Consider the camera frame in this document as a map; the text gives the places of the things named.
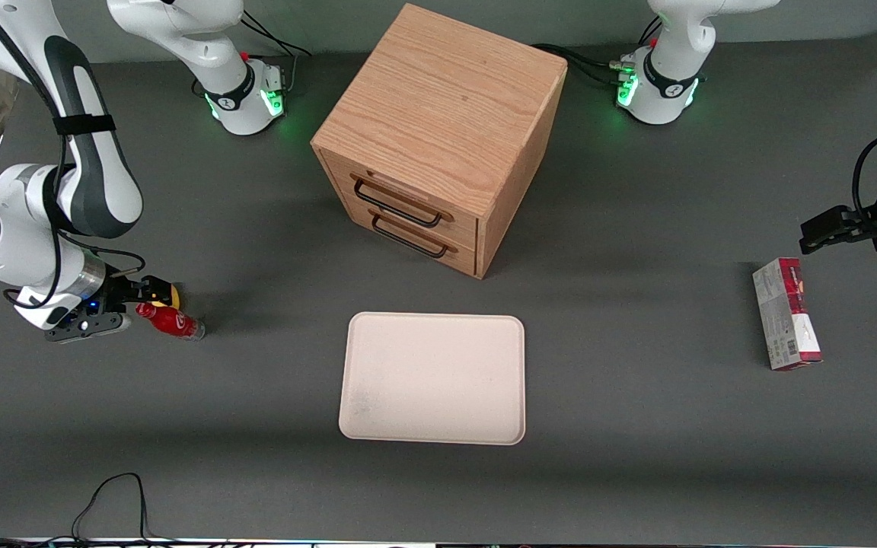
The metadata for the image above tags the black base cable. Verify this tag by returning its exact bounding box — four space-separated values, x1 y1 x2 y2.
241 9 312 94
532 42 639 87

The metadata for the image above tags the black left base cable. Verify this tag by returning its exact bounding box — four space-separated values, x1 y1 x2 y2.
532 42 639 87

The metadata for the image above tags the white rectangular tray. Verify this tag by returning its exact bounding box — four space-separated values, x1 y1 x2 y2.
338 311 527 446

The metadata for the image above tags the black velcro strap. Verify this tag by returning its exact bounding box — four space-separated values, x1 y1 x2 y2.
53 114 116 136

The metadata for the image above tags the wooden two-drawer cabinet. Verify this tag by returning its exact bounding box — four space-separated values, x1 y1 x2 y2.
311 3 569 280

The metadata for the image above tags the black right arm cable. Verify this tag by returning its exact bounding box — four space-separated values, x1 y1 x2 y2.
0 0 147 310

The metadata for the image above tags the black metal drawer handle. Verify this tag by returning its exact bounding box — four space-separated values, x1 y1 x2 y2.
371 213 451 260
352 177 445 228

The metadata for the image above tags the black looped table cable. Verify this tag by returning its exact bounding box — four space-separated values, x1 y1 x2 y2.
72 472 151 543

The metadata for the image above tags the small red coke bottle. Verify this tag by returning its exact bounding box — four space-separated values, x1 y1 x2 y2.
136 302 206 341

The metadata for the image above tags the wooden drawer front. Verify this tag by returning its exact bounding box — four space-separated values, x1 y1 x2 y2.
336 190 480 276
319 148 480 248

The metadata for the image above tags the black right base cable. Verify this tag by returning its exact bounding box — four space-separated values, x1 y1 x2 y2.
241 9 312 94

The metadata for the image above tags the red plaid cardboard box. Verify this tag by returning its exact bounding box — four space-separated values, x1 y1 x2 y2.
752 257 824 371

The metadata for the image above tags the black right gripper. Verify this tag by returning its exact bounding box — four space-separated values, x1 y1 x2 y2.
101 276 179 314

